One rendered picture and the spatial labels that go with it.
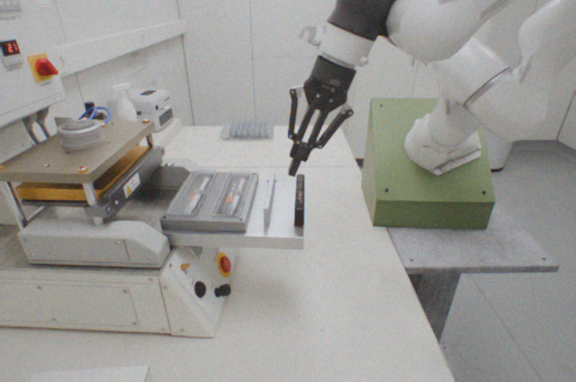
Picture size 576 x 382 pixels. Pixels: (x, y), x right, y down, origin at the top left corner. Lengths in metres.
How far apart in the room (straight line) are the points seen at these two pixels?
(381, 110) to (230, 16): 2.20
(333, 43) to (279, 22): 2.51
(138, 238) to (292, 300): 0.38
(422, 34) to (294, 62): 2.64
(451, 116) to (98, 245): 0.79
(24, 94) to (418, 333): 0.95
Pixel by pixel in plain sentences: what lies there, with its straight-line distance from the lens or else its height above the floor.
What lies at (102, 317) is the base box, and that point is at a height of 0.80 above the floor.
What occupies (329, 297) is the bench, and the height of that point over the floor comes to 0.75.
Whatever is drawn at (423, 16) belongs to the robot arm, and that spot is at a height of 1.35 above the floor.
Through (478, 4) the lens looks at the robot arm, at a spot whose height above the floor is 1.37.
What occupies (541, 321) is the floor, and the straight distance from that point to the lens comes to 2.12.
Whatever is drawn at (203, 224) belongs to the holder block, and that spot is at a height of 0.99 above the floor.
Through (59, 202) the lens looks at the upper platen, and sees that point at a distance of 0.77.
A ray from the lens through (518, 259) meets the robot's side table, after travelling 1.11.
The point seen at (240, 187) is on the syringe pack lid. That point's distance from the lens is 0.74.
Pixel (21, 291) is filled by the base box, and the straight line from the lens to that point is 0.86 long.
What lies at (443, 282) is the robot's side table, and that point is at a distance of 1.36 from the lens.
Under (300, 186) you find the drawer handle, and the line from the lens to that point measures 0.72.
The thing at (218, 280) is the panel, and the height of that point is 0.79.
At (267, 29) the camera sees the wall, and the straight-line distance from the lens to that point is 3.09.
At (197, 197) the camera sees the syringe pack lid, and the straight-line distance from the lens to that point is 0.72.
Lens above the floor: 1.37
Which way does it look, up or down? 27 degrees down
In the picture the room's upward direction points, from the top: straight up
